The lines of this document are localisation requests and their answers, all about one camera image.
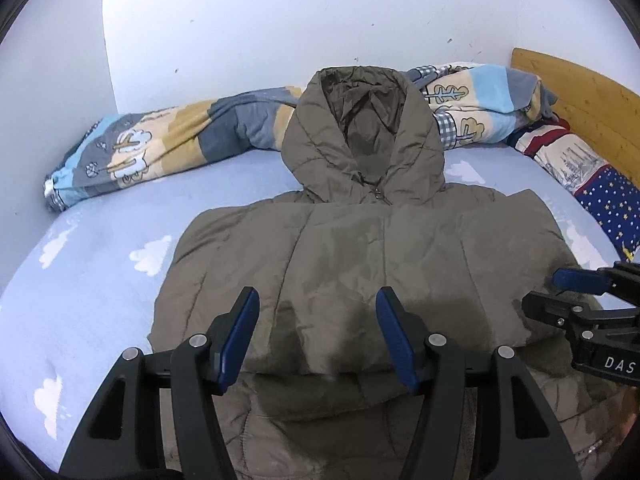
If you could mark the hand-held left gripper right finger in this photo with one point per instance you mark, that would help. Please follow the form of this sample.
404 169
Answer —
400 345

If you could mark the wooden headboard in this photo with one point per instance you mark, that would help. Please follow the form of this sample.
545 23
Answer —
590 90

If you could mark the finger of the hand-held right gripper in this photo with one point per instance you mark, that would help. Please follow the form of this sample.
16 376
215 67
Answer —
570 279
550 310

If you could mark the patterned patchwork quilt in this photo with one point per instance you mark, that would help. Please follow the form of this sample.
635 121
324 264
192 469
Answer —
165 140

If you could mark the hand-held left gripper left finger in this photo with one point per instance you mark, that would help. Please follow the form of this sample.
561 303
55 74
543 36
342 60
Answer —
239 340

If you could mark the olive hooded puffer jacket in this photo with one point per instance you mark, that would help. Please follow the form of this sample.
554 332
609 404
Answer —
350 240

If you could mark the star and stripe pillow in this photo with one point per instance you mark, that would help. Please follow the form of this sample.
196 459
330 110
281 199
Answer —
590 170

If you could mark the blue cloud print bed sheet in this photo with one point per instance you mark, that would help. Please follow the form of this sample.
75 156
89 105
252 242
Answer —
100 270

